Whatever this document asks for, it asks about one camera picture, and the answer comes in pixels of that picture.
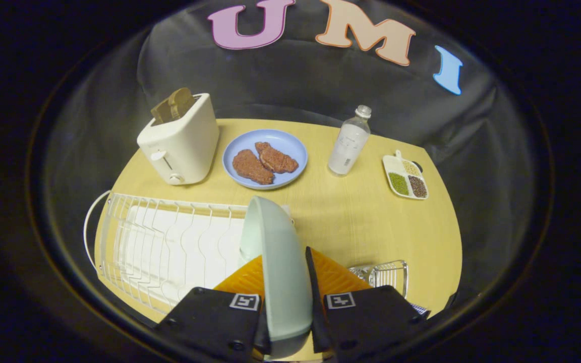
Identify white divided seasoning dish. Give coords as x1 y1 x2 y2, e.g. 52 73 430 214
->
382 150 429 200

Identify white wire dish rack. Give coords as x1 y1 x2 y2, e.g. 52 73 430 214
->
83 190 291 315

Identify black backdrop cloth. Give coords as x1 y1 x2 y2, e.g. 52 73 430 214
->
43 0 538 323

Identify white toaster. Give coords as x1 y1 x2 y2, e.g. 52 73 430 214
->
137 93 220 186

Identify wire basket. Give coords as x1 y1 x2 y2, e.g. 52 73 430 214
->
348 260 409 299

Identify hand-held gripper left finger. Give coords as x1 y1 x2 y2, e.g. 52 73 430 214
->
154 255 271 363

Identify pale green plate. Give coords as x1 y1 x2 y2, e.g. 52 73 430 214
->
239 196 314 359

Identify brown toast slice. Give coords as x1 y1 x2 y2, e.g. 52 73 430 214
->
169 88 196 120
150 99 174 125

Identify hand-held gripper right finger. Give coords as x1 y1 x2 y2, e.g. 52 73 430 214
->
305 246 431 363

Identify blue plate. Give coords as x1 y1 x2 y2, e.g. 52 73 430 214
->
222 129 308 190

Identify clear plastic bottle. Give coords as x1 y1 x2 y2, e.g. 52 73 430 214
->
327 105 372 177

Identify brown meat patty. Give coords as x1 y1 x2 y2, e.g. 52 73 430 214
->
232 149 275 185
255 142 299 174

